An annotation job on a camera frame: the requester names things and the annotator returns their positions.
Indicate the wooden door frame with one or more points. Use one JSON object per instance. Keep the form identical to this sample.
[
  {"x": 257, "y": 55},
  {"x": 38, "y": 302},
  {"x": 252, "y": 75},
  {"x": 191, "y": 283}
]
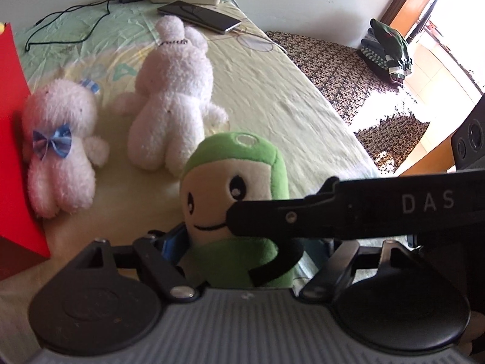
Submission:
[{"x": 409, "y": 3}]

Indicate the pile of folded clothes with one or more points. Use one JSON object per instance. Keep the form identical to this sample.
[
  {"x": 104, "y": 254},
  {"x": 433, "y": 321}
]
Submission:
[{"x": 390, "y": 45}]

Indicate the red cardboard box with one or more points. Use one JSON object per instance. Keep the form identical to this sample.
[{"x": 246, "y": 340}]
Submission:
[{"x": 15, "y": 121}]

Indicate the green plush toy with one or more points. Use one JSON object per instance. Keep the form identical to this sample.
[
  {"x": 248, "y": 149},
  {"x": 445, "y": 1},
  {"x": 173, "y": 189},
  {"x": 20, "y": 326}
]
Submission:
[{"x": 235, "y": 159}]

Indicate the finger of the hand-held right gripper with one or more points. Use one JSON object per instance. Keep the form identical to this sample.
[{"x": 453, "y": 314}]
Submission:
[{"x": 284, "y": 218}]

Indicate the pale green bed sheet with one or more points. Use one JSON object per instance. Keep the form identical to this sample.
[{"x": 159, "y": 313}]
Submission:
[{"x": 265, "y": 102}]

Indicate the white plush rabbit blue bow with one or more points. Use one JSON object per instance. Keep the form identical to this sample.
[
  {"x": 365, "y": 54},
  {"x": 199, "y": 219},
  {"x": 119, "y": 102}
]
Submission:
[{"x": 57, "y": 121}]

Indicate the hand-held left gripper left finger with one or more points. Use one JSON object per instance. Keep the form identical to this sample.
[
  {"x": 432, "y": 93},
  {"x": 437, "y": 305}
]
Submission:
[{"x": 172, "y": 244}]

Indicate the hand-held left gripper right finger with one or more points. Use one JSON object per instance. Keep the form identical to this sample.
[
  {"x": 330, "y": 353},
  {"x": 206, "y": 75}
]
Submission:
[{"x": 337, "y": 261}]

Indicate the black smartphone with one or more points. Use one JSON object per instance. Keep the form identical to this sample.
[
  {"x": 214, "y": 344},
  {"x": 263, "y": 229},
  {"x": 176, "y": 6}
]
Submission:
[{"x": 197, "y": 15}]

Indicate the brown patterned blanket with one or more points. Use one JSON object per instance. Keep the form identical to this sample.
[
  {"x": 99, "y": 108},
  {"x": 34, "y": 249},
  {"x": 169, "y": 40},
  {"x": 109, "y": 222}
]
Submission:
[{"x": 322, "y": 60}]

